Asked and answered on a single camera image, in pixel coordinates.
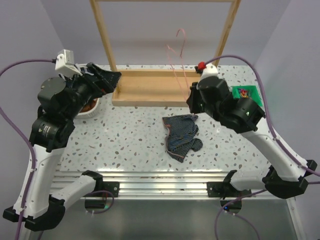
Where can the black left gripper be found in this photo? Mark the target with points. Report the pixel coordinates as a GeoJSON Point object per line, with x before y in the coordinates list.
{"type": "Point", "coordinates": [104, 82]}

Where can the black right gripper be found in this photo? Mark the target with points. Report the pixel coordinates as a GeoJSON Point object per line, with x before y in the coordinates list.
{"type": "Point", "coordinates": [192, 100]}

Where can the navy striped underwear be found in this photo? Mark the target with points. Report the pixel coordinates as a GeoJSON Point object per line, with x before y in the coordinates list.
{"type": "Point", "coordinates": [181, 136]}

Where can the pink wire hanger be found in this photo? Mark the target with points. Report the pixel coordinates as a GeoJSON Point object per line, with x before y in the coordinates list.
{"type": "Point", "coordinates": [169, 50]}

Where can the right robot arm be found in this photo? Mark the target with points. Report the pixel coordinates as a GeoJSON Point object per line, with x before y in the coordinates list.
{"type": "Point", "coordinates": [285, 177]}

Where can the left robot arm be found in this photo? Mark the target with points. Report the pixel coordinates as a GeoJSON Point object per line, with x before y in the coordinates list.
{"type": "Point", "coordinates": [61, 100]}

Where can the orange garment in basket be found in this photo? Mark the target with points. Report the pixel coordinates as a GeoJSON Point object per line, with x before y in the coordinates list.
{"type": "Point", "coordinates": [89, 106]}

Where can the colourful clothespins in bin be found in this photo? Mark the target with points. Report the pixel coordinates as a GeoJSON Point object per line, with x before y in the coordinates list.
{"type": "Point", "coordinates": [243, 93]}

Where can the white laundry basket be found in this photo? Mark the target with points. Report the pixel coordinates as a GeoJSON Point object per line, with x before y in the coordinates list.
{"type": "Point", "coordinates": [91, 113]}

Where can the green clothespin bin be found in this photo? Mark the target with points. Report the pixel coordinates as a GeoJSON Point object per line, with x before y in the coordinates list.
{"type": "Point", "coordinates": [253, 92]}

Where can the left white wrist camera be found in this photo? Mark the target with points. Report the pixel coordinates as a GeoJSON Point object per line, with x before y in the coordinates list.
{"type": "Point", "coordinates": [64, 64]}

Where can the aluminium mounting rail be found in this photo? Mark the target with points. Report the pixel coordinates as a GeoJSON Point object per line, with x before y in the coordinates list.
{"type": "Point", "coordinates": [163, 185]}

